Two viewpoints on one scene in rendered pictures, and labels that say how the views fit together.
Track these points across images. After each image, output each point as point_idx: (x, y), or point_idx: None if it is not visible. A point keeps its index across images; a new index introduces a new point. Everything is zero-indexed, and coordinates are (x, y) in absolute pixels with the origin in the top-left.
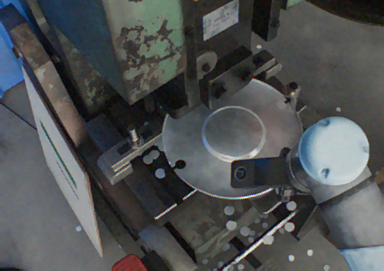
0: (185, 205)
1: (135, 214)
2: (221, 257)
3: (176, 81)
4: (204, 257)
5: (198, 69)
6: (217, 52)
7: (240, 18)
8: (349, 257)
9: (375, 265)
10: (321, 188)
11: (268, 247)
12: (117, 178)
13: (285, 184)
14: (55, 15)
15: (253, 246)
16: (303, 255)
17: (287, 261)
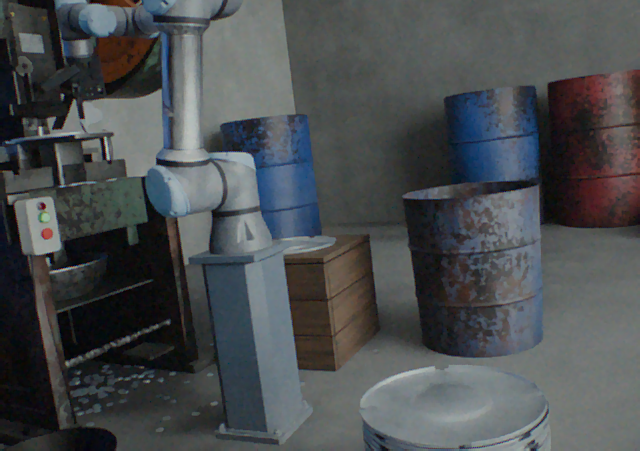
0: (21, 183)
1: None
2: (97, 402)
3: (5, 64)
4: None
5: (19, 64)
6: (33, 68)
7: (45, 51)
8: (81, 17)
9: (90, 8)
10: (65, 10)
11: (157, 384)
12: None
13: (68, 67)
14: None
15: (123, 337)
16: (201, 378)
17: (182, 385)
